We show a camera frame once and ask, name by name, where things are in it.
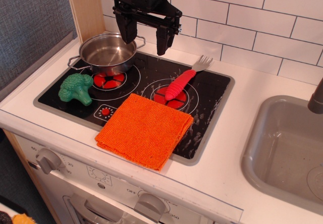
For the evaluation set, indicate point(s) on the silver metal pot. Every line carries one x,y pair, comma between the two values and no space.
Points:
107,53

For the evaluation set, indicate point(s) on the left grey oven knob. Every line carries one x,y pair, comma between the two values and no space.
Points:
48,160

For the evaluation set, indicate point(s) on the grey oven knob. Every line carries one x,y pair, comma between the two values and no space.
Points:
48,160
150,207

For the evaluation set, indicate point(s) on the grey faucet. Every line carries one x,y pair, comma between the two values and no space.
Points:
315,103

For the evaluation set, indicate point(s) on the right grey oven knob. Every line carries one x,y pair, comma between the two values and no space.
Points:
150,207

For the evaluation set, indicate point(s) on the light wooden post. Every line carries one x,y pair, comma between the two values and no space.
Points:
88,18

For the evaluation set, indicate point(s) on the black toy stovetop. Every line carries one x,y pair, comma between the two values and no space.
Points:
204,98

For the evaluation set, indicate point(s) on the green toy broccoli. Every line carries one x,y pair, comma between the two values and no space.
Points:
76,87

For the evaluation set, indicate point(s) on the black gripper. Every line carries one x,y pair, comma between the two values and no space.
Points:
159,14

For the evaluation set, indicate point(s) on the orange rag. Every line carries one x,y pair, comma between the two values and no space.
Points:
144,132

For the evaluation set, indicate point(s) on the grey plastic sink basin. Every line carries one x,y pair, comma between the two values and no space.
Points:
283,154

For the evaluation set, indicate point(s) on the yellow black object corner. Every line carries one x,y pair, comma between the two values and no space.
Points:
16,219

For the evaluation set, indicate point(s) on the oven door handle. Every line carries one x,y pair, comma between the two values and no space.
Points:
94,210

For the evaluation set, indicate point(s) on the fork with red handle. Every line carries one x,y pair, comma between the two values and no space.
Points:
181,81

